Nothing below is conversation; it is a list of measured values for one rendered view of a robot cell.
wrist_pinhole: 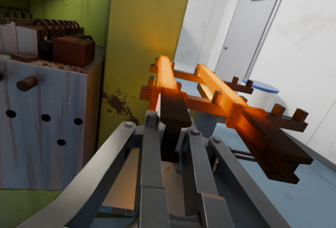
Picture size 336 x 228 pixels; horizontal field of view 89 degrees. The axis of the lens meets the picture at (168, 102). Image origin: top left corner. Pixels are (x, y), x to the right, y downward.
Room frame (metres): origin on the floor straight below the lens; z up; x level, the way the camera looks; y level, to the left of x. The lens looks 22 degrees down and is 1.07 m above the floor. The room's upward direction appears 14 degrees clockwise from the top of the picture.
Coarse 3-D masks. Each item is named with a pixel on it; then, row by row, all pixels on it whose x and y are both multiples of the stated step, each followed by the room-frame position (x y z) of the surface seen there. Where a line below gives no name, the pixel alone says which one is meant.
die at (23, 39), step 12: (12, 24) 0.44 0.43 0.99; (24, 24) 0.48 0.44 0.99; (36, 24) 0.54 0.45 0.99; (72, 24) 0.84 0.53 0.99; (0, 36) 0.43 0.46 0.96; (12, 36) 0.44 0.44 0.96; (24, 36) 0.45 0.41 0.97; (36, 36) 0.45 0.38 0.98; (48, 36) 0.52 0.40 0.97; (0, 48) 0.43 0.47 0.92; (12, 48) 0.44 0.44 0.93; (24, 48) 0.45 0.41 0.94; (36, 48) 0.45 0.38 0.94
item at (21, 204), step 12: (0, 192) 0.37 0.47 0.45; (12, 192) 0.38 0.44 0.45; (24, 192) 0.39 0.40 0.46; (36, 192) 0.40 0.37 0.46; (48, 192) 0.41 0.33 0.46; (60, 192) 0.41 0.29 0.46; (0, 204) 0.37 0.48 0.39; (12, 204) 0.38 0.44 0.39; (24, 204) 0.39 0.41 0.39; (36, 204) 0.40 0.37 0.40; (0, 216) 0.37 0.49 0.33; (12, 216) 0.38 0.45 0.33; (24, 216) 0.39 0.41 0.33
